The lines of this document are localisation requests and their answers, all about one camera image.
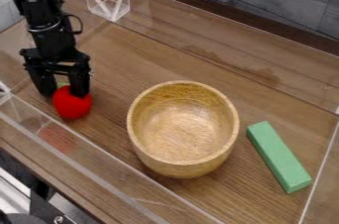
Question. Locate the green rectangular block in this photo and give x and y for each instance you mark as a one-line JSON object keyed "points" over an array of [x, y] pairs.
{"points": [[284, 165]]}

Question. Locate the black metal table bracket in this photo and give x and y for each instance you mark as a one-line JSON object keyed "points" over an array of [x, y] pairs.
{"points": [[44, 210]]}

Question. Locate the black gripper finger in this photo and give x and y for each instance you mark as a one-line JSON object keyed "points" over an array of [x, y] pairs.
{"points": [[79, 80], [44, 81]]}

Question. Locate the red felt strawberry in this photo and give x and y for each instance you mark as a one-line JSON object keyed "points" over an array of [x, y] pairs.
{"points": [[71, 107]]}

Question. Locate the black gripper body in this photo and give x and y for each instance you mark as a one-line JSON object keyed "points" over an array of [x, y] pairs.
{"points": [[55, 54]]}

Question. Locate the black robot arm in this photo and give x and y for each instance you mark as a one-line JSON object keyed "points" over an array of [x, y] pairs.
{"points": [[41, 12]]}

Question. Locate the wooden bowl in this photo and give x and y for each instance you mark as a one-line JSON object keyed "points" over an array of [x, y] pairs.
{"points": [[183, 126]]}

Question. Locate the clear acrylic enclosure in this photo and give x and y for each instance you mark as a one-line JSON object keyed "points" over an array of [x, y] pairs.
{"points": [[279, 81]]}

